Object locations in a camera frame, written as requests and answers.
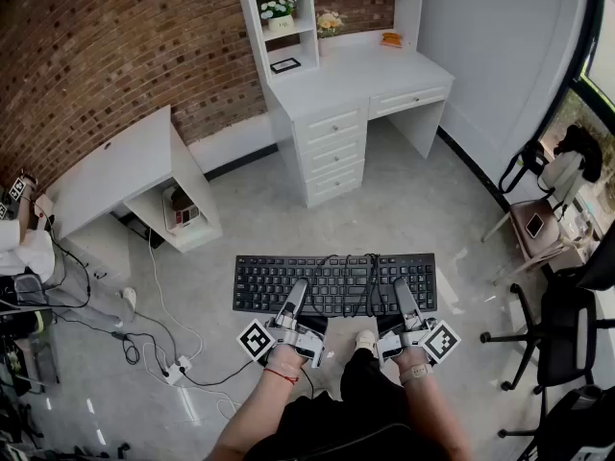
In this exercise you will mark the white tote bag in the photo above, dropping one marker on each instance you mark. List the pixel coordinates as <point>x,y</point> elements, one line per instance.
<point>562,173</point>

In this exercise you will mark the black office chair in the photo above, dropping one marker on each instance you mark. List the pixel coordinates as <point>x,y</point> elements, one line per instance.
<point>562,339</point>
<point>576,425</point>

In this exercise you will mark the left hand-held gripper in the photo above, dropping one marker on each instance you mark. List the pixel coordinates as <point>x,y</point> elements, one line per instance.
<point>302,341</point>

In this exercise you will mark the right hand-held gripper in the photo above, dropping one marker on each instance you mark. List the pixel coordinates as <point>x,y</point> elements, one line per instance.
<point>439,343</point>

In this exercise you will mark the black framed window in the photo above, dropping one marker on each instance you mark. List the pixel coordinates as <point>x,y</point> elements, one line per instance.
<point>603,65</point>

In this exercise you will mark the white power strip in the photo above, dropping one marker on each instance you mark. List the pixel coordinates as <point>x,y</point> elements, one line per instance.
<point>175,369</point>

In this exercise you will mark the orange ornament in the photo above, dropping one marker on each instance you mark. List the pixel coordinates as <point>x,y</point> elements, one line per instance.
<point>391,40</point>

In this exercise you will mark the person's left forearm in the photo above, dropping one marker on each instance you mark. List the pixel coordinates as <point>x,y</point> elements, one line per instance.
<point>250,416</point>

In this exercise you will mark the wide white table drawer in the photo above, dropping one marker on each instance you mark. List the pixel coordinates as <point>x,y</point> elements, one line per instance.
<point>408,100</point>

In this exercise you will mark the black picture frame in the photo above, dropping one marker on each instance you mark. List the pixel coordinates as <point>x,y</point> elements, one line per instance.
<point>285,65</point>

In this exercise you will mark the yellow flower bouquet in vase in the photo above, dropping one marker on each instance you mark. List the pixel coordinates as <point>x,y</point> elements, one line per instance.
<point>329,24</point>

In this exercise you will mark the person's black clothing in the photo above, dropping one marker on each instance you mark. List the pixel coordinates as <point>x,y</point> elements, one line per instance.
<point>355,416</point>

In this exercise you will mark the black garment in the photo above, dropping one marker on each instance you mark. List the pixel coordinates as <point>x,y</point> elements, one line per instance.
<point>583,149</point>

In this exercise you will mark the black equipment pile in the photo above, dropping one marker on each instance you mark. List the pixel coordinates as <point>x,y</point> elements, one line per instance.
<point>19,334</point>

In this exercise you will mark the beige wristwatch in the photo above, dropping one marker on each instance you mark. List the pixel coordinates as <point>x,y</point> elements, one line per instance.
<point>415,371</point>

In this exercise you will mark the brown padded chair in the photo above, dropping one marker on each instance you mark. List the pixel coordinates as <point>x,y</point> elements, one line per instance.
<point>523,243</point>

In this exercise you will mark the white cosmetics box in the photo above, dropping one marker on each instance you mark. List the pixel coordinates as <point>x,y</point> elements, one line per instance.
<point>182,214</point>

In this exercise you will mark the black keyboard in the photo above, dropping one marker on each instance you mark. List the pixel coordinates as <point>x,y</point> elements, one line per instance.
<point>269,281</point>

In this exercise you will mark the blue flowers in cream pot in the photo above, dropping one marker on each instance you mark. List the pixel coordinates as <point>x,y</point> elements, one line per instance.
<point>281,17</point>

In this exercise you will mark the smartphone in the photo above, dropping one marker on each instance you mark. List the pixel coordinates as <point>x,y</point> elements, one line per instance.
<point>534,225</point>

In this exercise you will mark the person's white shoe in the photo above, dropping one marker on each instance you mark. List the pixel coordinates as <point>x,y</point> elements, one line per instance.
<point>366,341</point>

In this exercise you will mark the white table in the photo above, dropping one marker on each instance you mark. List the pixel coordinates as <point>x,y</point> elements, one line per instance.
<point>365,80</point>

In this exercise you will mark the person's right forearm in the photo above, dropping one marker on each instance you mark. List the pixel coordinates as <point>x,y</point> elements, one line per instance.
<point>437,416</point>

